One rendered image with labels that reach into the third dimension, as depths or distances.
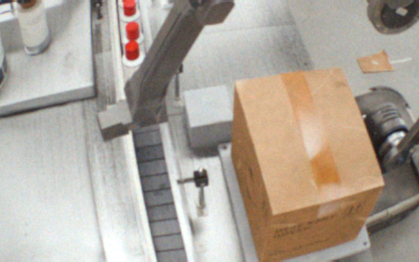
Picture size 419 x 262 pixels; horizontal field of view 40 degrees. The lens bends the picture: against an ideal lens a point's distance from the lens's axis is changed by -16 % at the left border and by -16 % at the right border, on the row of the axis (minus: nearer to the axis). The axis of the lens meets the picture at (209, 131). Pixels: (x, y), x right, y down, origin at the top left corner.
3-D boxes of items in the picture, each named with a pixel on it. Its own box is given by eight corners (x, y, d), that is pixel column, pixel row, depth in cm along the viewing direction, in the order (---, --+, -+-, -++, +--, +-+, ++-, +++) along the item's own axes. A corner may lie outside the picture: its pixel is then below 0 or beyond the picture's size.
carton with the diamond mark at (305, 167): (230, 154, 154) (234, 80, 131) (325, 135, 157) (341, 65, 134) (259, 267, 138) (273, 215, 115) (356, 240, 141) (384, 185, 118)
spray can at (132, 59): (125, 93, 160) (119, 39, 142) (146, 89, 160) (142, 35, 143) (128, 110, 157) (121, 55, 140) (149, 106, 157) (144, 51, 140)
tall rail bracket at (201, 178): (174, 204, 149) (171, 166, 135) (206, 198, 150) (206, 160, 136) (177, 216, 147) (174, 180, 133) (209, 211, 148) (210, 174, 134)
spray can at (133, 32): (125, 74, 163) (120, 20, 146) (145, 70, 163) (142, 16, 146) (127, 90, 160) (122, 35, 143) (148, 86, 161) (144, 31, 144)
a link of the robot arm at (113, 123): (156, 115, 123) (144, 75, 126) (99, 134, 122) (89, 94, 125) (160, 137, 134) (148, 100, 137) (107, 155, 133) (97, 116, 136)
